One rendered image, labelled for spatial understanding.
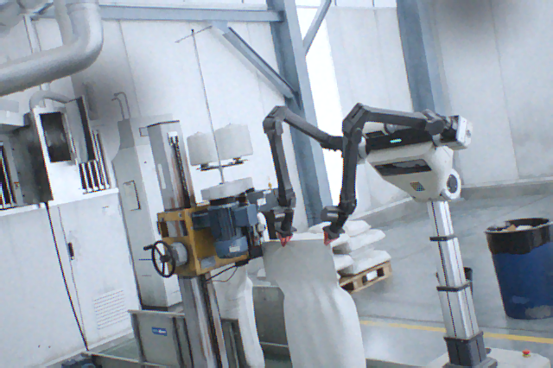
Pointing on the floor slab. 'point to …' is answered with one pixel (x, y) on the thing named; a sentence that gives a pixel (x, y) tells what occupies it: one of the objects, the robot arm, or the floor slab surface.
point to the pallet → (365, 275)
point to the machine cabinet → (98, 263)
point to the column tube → (193, 292)
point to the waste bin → (524, 266)
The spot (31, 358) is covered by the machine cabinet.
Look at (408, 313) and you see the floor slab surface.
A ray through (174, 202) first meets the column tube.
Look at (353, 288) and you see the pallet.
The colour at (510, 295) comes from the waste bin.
